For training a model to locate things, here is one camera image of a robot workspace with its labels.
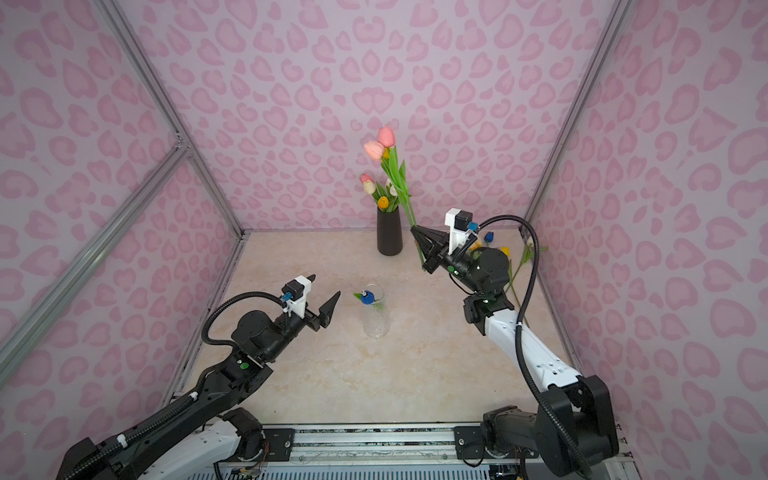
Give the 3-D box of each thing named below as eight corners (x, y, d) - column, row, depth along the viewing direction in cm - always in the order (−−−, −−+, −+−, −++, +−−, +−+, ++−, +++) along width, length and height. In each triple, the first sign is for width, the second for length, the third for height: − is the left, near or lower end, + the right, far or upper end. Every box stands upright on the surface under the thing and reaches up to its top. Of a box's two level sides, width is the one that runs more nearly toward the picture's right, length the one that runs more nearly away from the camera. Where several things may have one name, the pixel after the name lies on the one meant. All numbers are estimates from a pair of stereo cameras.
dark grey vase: (378, 256, 115) (376, 225, 102) (379, 239, 121) (377, 207, 108) (401, 256, 115) (402, 225, 102) (401, 238, 121) (401, 207, 108)
